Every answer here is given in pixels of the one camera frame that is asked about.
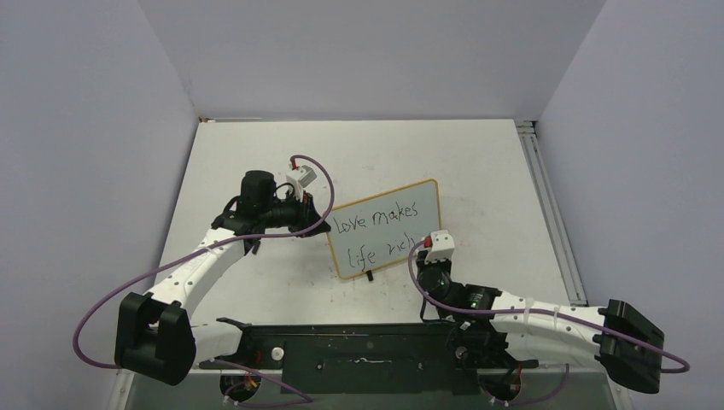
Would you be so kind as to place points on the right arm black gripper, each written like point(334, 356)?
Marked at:
point(446, 262)

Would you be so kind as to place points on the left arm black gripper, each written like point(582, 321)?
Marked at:
point(306, 216)

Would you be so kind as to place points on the yellow framed small whiteboard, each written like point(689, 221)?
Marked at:
point(378, 231)

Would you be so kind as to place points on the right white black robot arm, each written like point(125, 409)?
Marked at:
point(615, 338)

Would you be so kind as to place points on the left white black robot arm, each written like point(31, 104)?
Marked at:
point(155, 336)

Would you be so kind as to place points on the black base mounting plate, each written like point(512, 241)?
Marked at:
point(377, 359)

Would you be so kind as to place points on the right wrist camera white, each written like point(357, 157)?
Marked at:
point(439, 246)

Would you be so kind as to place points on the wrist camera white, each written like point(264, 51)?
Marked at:
point(299, 178)
point(439, 246)

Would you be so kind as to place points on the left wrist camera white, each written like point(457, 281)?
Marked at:
point(299, 178)

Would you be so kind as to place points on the aluminium rail right side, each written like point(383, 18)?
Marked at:
point(554, 220)

